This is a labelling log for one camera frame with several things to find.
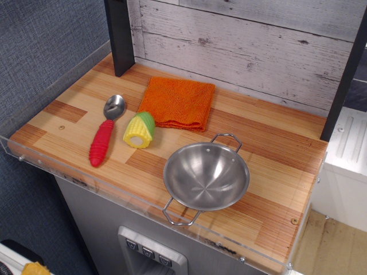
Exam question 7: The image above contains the orange towel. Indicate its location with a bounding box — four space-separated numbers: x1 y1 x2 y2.
138 77 216 132

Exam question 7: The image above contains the stainless steel two-handled bowl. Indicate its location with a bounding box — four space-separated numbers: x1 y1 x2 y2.
163 134 250 214

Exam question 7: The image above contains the yellow green toy corn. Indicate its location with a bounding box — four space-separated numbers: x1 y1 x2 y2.
123 112 155 148

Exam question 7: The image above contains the grey toy fridge cabinet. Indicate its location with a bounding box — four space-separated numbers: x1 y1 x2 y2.
56 177 262 274

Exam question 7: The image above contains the silver dispenser button panel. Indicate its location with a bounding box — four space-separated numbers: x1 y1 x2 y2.
118 226 189 274

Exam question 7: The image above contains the white toy sink unit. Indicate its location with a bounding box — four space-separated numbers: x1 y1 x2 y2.
311 107 366 231

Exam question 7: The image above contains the yellow toy at corner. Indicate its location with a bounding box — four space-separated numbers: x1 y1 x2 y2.
21 262 51 275

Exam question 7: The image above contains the red-handled metal spoon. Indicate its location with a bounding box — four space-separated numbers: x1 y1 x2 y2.
89 95 125 167

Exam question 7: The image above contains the clear acrylic guard rail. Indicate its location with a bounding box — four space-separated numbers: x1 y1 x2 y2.
9 34 333 274

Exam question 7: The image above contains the black left shelf post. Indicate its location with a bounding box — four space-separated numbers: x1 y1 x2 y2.
104 0 135 77

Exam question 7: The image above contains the black shelf post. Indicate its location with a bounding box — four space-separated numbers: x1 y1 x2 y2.
104 0 135 77
320 10 366 142

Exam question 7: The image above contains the black right shelf post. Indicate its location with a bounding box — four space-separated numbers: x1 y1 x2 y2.
320 10 366 142

